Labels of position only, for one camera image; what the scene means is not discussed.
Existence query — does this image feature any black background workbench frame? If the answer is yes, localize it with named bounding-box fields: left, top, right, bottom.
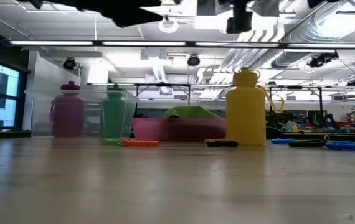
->
left=86, top=82, right=355, bottom=123

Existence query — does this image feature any green sports bottle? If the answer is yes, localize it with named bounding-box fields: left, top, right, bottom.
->
left=102, top=83, right=128, bottom=139

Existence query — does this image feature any black coil wristband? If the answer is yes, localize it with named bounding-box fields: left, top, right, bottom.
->
left=288, top=136, right=330, bottom=149
left=204, top=139, right=240, bottom=149

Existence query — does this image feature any large clear plastic bin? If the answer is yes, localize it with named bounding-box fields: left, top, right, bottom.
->
left=24, top=89, right=140, bottom=139

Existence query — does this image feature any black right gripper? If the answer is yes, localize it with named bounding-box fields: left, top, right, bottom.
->
left=225, top=0, right=253, bottom=35

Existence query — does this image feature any green coil wristband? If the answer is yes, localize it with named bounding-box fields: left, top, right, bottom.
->
left=98, top=138, right=125, bottom=147

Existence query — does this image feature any white ring ceiling lamp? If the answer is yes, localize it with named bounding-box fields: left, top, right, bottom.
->
left=158, top=18, right=180, bottom=34

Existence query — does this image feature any magenta sports bottle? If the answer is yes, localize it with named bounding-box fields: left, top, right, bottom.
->
left=49, top=80, right=85, bottom=139

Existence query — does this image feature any black overhead camera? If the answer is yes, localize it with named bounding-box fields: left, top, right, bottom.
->
left=187, top=55, right=201, bottom=67

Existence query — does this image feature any lime green microfibre cloth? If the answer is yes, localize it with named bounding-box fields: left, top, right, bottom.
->
left=159, top=105, right=221, bottom=119

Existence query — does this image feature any black ceiling spotlight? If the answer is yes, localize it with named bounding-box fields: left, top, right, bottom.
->
left=307, top=51, right=339, bottom=68
left=62, top=57, right=79, bottom=70

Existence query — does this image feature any orange coil wristband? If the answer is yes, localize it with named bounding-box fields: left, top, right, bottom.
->
left=120, top=139, right=159, bottom=148

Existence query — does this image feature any white LED light strip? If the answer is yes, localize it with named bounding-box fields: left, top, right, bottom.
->
left=287, top=42, right=355, bottom=49
left=195, top=41, right=280, bottom=47
left=9, top=40, right=94, bottom=47
left=102, top=40, right=187, bottom=47

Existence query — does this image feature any yellow sports bottle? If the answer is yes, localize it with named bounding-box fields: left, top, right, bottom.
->
left=226, top=67, right=286, bottom=146

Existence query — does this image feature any pink plastic tray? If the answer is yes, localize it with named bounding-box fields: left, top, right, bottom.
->
left=131, top=116, right=228, bottom=143

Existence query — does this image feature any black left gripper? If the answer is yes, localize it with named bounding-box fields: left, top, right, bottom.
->
left=99, top=0, right=163, bottom=29

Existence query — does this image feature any blue coil wristband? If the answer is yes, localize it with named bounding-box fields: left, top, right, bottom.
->
left=270, top=138, right=296, bottom=145
left=324, top=140, right=355, bottom=152

